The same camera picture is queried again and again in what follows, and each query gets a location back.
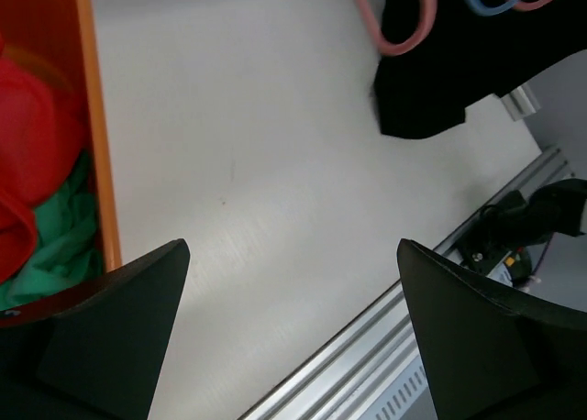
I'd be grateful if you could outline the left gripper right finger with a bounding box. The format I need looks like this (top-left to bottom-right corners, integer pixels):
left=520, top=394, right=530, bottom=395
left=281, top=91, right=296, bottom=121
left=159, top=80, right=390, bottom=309
left=397, top=239, right=586, bottom=419

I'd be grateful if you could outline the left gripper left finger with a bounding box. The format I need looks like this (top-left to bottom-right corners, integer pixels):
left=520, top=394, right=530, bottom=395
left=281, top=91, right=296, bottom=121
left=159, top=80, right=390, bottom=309
left=1, top=239, right=190, bottom=419

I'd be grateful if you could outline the green tank top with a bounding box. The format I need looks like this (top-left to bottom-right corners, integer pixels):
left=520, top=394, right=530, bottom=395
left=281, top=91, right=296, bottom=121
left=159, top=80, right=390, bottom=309
left=1, top=151, right=104, bottom=311

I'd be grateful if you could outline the red tank top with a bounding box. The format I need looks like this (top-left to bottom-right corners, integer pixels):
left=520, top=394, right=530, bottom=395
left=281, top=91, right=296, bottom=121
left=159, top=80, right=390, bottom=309
left=1, top=56, right=87, bottom=282

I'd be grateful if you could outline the black tank top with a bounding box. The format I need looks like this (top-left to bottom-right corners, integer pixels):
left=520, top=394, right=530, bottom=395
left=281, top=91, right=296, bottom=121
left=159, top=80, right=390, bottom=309
left=373, top=0, right=586, bottom=139

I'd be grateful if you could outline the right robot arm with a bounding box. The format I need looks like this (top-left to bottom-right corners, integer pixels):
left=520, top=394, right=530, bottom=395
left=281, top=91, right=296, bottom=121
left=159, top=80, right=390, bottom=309
left=499, top=178, right=586, bottom=247

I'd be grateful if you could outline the orange plastic tub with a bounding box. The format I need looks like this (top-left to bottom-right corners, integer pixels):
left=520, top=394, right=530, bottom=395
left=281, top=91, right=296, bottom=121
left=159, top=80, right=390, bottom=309
left=0, top=0, right=123, bottom=274

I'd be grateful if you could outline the slotted white cable duct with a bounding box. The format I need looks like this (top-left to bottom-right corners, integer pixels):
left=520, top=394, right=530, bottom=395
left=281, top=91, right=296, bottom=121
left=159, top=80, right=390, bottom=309
left=360, top=357, right=428, bottom=420

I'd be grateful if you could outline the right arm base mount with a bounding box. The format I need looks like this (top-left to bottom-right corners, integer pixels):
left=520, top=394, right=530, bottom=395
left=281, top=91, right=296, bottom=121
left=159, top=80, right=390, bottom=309
left=458, top=190, right=533, bottom=283

